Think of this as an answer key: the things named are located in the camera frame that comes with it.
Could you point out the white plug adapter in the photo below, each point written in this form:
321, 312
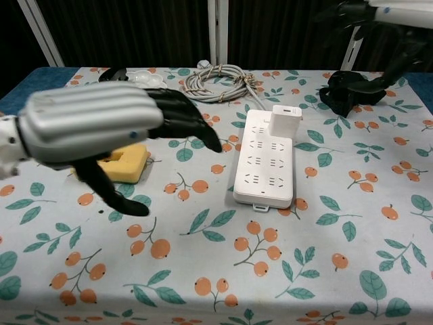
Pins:
284, 122

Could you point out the white frame post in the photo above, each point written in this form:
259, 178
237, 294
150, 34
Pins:
216, 34
352, 50
43, 34

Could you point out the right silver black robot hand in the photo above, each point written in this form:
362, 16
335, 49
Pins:
394, 72

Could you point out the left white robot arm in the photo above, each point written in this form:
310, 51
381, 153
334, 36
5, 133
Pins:
6, 142

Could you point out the white power strip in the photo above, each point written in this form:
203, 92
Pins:
264, 169

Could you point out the white flower-shaped plate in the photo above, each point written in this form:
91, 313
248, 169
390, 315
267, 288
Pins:
145, 79

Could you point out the floral tablecloth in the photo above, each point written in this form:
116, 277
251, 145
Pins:
216, 271

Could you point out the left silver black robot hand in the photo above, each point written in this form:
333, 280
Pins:
88, 115

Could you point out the yellow sponge block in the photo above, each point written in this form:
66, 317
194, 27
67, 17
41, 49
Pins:
132, 166

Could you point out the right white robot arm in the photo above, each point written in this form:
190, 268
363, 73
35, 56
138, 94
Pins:
406, 10

